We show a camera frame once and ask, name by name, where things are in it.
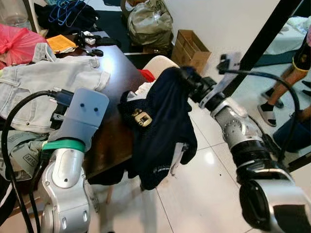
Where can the small red cloth item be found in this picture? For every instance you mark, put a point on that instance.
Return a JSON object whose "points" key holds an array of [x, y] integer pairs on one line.
{"points": [[146, 75]]}

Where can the person in pink shirt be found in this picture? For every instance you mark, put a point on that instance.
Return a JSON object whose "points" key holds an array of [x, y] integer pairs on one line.
{"points": [[286, 73]]}

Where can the navy bucket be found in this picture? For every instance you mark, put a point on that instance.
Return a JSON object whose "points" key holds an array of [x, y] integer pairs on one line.
{"points": [[291, 133]]}

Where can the black door frame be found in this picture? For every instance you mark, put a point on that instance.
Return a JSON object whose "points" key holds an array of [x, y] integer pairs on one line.
{"points": [[262, 43]]}

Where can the navy clothes pile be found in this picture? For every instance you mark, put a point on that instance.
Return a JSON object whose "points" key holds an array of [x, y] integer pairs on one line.
{"points": [[63, 14]]}

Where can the orange paper packet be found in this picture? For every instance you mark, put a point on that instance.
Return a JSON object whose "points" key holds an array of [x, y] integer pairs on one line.
{"points": [[60, 42]]}

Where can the open brown cardboard box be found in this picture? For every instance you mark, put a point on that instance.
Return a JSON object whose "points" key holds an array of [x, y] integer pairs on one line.
{"points": [[189, 48]]}

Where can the black scissors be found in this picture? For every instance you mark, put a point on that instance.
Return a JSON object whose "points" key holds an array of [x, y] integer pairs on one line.
{"points": [[95, 51]]}

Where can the glass jar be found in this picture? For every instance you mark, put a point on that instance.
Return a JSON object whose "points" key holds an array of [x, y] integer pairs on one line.
{"points": [[12, 12]]}

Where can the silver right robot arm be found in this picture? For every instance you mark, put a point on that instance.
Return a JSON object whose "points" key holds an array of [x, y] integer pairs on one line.
{"points": [[262, 194]]}

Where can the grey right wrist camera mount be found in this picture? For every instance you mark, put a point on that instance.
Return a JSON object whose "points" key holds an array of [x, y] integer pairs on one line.
{"points": [[232, 62]]}

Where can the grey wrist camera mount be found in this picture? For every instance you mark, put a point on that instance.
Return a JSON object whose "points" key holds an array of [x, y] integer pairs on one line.
{"points": [[232, 62], [85, 116]]}

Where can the navy t-shirt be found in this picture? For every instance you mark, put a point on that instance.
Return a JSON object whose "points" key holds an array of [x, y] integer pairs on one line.
{"points": [[160, 126]]}

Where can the light denim garment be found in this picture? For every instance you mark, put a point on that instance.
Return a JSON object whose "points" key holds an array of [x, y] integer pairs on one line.
{"points": [[43, 82]]}

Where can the black white gadget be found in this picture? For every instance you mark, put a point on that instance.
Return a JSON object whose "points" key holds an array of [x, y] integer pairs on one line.
{"points": [[90, 36]]}

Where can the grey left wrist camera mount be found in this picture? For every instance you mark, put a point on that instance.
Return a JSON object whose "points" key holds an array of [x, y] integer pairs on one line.
{"points": [[85, 116]]}

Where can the cream chair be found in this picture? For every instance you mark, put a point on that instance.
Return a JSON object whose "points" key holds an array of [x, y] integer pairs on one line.
{"points": [[163, 63]]}

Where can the pink plastic bag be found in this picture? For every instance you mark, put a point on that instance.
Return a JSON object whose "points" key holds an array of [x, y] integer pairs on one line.
{"points": [[17, 41]]}

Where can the olive backpack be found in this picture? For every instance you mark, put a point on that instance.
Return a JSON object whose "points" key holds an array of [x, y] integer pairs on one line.
{"points": [[148, 24]]}

